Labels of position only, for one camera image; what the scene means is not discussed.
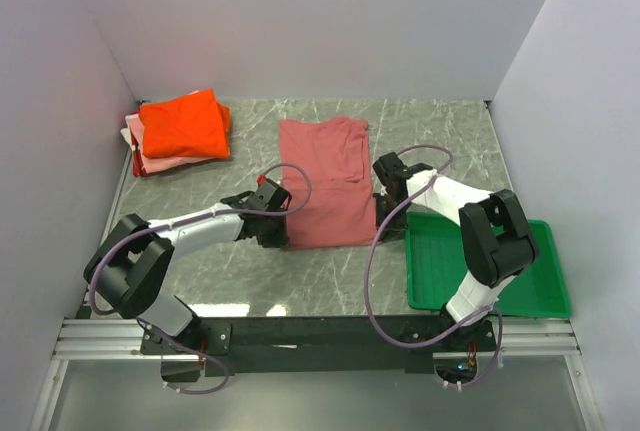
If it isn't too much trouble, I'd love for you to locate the folded pale pink shirt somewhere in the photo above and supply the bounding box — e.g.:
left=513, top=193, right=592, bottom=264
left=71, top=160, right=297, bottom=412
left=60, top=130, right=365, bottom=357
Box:
left=120, top=114, right=209, bottom=177

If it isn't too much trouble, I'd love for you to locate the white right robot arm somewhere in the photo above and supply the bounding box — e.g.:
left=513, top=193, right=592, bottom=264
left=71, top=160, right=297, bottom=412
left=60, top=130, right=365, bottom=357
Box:
left=373, top=152, right=539, bottom=350

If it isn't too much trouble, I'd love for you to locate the dusty pink t shirt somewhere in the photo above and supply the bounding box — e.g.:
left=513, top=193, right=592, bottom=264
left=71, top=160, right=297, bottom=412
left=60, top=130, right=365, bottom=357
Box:
left=278, top=116, right=376, bottom=250

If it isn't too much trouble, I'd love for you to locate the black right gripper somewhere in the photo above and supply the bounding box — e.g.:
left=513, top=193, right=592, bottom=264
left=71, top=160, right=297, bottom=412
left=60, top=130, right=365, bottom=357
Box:
left=374, top=191, right=410, bottom=242

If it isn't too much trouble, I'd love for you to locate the folded red shirt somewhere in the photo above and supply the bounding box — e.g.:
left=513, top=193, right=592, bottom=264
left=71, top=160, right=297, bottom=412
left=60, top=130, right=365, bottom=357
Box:
left=132, top=151, right=146, bottom=177

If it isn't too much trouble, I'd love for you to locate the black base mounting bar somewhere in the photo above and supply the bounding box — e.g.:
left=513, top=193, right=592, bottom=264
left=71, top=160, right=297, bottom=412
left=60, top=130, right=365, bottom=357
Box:
left=140, top=315, right=501, bottom=383

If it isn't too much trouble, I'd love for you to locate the folded orange t shirt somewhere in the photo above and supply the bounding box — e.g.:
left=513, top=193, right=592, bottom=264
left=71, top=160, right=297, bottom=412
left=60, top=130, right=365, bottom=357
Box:
left=139, top=89, right=232, bottom=159

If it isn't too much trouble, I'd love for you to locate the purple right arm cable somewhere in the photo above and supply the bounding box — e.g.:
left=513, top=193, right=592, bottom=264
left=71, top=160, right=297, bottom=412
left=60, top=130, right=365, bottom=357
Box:
left=363, top=144, right=504, bottom=388

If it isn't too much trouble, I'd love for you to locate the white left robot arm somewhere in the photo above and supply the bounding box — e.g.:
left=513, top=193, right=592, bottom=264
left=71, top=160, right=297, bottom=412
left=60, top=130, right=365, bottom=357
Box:
left=84, top=178, right=291, bottom=353

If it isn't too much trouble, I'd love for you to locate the green plastic tray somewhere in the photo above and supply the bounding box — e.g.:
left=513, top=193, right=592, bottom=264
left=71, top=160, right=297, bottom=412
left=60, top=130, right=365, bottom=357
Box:
left=405, top=212, right=571, bottom=319

